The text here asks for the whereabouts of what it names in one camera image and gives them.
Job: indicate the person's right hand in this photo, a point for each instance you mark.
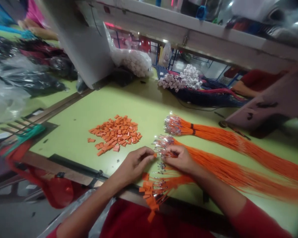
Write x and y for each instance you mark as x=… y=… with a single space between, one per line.
x=181 y=160

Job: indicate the person's left hand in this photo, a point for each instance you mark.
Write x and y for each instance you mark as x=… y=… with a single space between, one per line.
x=132 y=166

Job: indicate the pile of orange tags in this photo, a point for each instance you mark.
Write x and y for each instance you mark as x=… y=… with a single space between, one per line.
x=116 y=132

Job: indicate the brown tape roll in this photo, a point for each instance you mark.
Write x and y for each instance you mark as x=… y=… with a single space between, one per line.
x=223 y=124

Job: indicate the person's body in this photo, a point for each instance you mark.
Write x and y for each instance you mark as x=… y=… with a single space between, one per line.
x=151 y=220

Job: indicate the dark scissors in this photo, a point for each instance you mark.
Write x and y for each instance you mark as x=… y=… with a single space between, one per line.
x=239 y=132

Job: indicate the red bag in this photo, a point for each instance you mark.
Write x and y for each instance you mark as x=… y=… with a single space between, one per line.
x=52 y=183

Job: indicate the clear bag of white tags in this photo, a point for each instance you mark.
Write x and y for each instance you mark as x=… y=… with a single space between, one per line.
x=135 y=60

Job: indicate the heap of clear plastic bags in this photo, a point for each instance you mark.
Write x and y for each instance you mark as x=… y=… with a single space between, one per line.
x=19 y=74

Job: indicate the blue plastic object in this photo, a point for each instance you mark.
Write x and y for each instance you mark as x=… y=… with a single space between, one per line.
x=202 y=12

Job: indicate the white shelf frame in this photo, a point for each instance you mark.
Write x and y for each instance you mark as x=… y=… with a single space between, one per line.
x=178 y=32

